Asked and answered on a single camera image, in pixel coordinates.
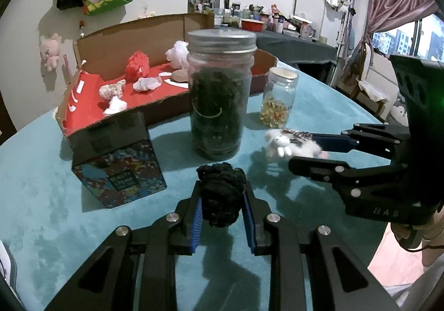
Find white plush bunny charm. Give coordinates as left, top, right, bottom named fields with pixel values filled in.
left=264, top=128, right=329, bottom=161

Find black fuzzy scrunchie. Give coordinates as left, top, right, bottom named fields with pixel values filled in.
left=196, top=162, right=247, bottom=228

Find round brown powder puff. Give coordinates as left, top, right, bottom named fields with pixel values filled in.
left=171, top=69, right=188, bottom=83

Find person's right hand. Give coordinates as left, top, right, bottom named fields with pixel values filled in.
left=390, top=204, right=444, bottom=267

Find teal plush table cover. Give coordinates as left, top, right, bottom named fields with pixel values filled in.
left=0, top=61, right=392, bottom=311

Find colourful beauty cream tin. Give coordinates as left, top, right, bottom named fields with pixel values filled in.
left=69, top=112, right=167, bottom=208

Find small glass jar yellow capsules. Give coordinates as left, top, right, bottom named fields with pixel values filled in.
left=260, top=67, right=299, bottom=128

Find dark cluttered side table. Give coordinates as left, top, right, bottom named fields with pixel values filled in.
left=256, top=31, right=337, bottom=66

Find pink curtain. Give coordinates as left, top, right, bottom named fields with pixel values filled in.
left=348, top=0, right=439, bottom=66

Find white crumpled cloth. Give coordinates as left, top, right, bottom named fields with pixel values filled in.
left=103, top=96, right=127, bottom=117

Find red bowl on counter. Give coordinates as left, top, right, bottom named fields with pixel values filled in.
left=241, top=19, right=266, bottom=32

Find large glass jar dark contents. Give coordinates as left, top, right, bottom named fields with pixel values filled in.
left=187, top=29, right=257, bottom=161

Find pink white knotted cloth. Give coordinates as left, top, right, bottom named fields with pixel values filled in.
left=99, top=80, right=127, bottom=101

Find red lined cardboard box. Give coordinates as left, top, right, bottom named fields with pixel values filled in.
left=55, top=12, right=279, bottom=149

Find red mesh pouf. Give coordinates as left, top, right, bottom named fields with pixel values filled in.
left=125, top=50, right=150, bottom=83

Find white mesh bath pouf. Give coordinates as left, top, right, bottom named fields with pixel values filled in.
left=165, top=41, right=189, bottom=70

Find pink plush wall toy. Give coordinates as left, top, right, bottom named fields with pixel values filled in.
left=40, top=33, right=62, bottom=72

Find mop stick against wall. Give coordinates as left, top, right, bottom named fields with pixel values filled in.
left=79, top=20, right=85, bottom=38

